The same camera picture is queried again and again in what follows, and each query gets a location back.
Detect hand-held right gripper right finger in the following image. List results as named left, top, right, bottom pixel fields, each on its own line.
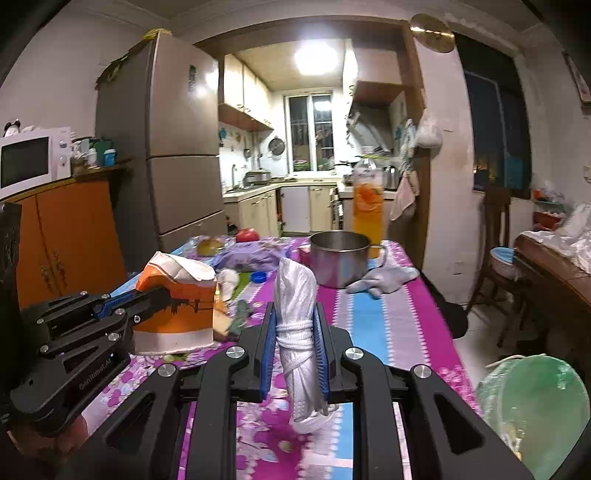
left=313, top=305, right=536, bottom=480

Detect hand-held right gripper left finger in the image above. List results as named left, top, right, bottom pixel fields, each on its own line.
left=65, top=302, right=278, bottom=480

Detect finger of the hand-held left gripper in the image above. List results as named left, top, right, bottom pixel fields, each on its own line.
left=19, top=290, right=139, bottom=329
left=38, top=286, right=171, bottom=363

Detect orange white paper bag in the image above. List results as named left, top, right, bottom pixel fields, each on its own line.
left=131, top=251, right=218, bottom=356

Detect silver bundle with string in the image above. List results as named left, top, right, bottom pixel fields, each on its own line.
left=273, top=257, right=342, bottom=435

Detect green lined waste bin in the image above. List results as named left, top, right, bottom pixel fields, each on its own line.
left=475, top=353, right=587, bottom=480

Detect person's left hand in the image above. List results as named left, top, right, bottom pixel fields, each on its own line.
left=4, top=413, right=100, bottom=467

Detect golden snack packet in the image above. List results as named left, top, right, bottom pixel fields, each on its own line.
left=213, top=295, right=234, bottom=340

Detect floral striped tablecloth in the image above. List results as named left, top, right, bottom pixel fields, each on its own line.
left=81, top=235, right=483, bottom=480

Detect orange wooden cabinet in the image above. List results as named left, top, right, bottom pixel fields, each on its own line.
left=0, top=178, right=127, bottom=310

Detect yellow green mango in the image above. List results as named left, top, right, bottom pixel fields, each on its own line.
left=196, top=237, right=225, bottom=257

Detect crumpled white tissue ball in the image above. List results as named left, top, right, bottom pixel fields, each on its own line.
left=217, top=269, right=241, bottom=296

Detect purple plastic packet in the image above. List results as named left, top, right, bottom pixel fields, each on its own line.
left=215, top=237, right=289, bottom=273

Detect grey work glove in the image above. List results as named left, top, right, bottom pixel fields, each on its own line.
left=345, top=264, right=420, bottom=298

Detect cream kitchen counter cabinets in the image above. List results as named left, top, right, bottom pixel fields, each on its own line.
left=223, top=178, right=340, bottom=236

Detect white microwave oven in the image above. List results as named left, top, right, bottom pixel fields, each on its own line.
left=0, top=127, right=72, bottom=199

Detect orange juice bottle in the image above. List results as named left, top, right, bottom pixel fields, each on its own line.
left=351, top=147, right=385, bottom=245

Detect grey refrigerator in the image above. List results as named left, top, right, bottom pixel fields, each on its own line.
left=95, top=30, right=229, bottom=273

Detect hanging pink towel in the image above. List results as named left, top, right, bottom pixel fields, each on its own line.
left=389, top=171, right=421, bottom=221

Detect blue plastic basket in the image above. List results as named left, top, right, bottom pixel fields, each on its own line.
left=489, top=247, right=520, bottom=280

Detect kitchen window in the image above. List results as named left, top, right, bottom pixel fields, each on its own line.
left=288, top=95, right=334, bottom=174

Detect wooden chair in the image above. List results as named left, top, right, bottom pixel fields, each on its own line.
left=471, top=187, right=522, bottom=347

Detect range hood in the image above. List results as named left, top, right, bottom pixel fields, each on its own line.
left=346, top=99, right=393, bottom=151

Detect brown wooden side table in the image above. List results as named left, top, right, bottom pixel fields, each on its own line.
left=512, top=233, right=591, bottom=370

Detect hanging white plastic bag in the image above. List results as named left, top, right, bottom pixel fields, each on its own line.
left=416, top=111, right=444, bottom=148

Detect red plastic basin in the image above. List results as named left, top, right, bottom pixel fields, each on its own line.
left=531, top=210, right=566, bottom=232

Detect white plastic bags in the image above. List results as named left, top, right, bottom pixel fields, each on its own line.
left=526, top=203, right=591, bottom=273

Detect dark curtained window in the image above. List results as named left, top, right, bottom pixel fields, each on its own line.
left=455, top=32, right=532, bottom=199

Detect ceiling lamp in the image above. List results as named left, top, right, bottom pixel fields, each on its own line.
left=293, top=39, right=340, bottom=75

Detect steel pot with handle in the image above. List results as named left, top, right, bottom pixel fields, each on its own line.
left=308, top=231, right=389, bottom=289

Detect cream wall cabinets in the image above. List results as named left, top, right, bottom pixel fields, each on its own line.
left=218, top=53, right=275, bottom=132

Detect wooden door frame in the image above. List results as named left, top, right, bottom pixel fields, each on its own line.
left=194, top=21, right=432, bottom=259

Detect round golden wall plate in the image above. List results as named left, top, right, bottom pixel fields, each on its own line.
left=410, top=13, right=455, bottom=54

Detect framed wall picture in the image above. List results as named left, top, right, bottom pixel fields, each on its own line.
left=566, top=53, right=591, bottom=102

